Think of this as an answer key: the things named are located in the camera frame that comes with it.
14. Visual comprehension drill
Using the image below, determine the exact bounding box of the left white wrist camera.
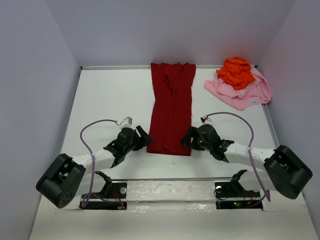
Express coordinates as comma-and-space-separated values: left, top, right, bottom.
115, 116, 133, 129

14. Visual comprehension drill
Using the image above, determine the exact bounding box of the orange t shirt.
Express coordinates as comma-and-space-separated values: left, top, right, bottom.
216, 57, 256, 90

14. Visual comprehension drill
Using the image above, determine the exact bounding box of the right side metal rail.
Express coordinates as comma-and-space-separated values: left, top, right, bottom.
263, 103, 292, 178

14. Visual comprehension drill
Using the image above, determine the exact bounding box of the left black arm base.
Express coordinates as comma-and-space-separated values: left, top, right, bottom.
79, 181, 128, 211

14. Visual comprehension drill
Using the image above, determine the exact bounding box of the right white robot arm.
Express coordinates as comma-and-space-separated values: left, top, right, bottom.
180, 124, 313, 199

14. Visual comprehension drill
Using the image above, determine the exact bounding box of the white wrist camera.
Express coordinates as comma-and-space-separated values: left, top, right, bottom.
200, 115, 213, 125
115, 116, 133, 129

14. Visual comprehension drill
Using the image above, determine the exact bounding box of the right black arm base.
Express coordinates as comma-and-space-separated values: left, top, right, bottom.
213, 181, 263, 210

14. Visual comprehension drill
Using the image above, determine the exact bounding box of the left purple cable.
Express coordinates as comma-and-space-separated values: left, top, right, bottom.
79, 119, 126, 210

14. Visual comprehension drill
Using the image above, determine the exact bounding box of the front metal rail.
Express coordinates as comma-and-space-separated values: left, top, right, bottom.
112, 177, 232, 182

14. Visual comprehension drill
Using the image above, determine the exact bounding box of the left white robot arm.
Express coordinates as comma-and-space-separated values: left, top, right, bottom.
35, 125, 153, 209

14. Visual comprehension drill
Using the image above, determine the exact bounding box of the pink t shirt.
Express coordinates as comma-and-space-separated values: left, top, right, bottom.
204, 67, 272, 111

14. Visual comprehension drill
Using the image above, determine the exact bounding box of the dark red t shirt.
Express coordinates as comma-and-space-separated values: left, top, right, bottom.
147, 62, 196, 156

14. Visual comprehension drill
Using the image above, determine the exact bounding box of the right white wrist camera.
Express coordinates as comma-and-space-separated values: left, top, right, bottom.
200, 115, 213, 125

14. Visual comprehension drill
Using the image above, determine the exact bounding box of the metal rail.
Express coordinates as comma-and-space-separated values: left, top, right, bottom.
112, 177, 232, 182
263, 103, 292, 178

